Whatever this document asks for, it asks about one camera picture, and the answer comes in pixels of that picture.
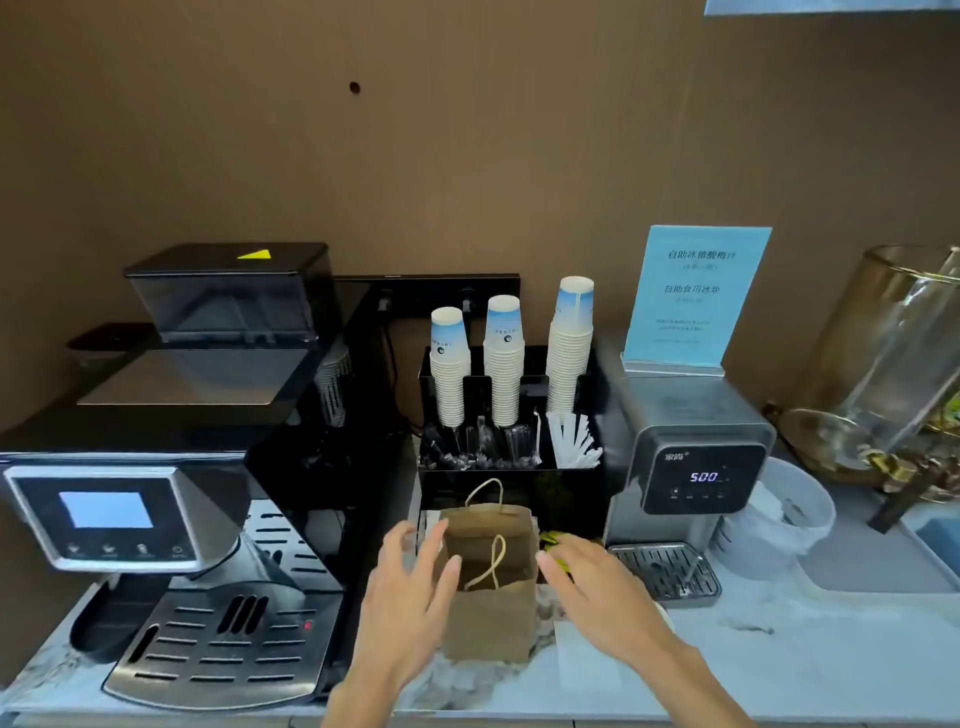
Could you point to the person's right hand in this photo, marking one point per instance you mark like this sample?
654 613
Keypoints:
604 600

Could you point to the person's left hand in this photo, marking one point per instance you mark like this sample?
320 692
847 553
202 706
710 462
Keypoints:
401 615

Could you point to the brown paper bag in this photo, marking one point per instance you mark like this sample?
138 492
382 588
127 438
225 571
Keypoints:
487 622

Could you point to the bundle of white straws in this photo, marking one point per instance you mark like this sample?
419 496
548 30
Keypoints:
574 446

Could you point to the stack of white paper cups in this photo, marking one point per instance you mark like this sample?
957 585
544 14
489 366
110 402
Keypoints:
503 367
568 352
450 375

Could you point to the blue tissue box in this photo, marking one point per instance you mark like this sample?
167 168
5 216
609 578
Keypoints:
941 538

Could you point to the metal drip tray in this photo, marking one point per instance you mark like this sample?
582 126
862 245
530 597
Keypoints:
664 574

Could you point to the stack of yellow green packets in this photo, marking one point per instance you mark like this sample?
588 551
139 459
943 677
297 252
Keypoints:
553 540

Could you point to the black acrylic organizer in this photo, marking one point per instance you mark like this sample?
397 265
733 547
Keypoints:
577 495

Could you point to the bundle of wrapped black stirrers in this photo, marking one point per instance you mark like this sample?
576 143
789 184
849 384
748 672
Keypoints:
472 450

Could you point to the grey water dispenser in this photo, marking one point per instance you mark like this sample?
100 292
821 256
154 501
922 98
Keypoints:
675 427

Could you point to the white lined bucket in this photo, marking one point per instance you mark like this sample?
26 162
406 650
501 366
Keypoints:
780 517

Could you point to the grey flat tray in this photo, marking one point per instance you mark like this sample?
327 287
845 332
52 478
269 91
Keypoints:
870 559

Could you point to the black silver coffee machine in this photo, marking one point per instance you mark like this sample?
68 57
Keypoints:
150 435

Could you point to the blue sign in acrylic holder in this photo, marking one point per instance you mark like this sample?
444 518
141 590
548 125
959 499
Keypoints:
697 300

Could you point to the black transparent bean hopper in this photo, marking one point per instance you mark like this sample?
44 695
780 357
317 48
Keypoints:
225 300

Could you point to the glass beverage dispenser gold tap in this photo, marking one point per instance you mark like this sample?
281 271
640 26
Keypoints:
885 360

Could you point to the grey overhead shelf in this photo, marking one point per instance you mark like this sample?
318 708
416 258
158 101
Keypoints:
825 6

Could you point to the black wall power strip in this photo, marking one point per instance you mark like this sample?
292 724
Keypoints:
427 292

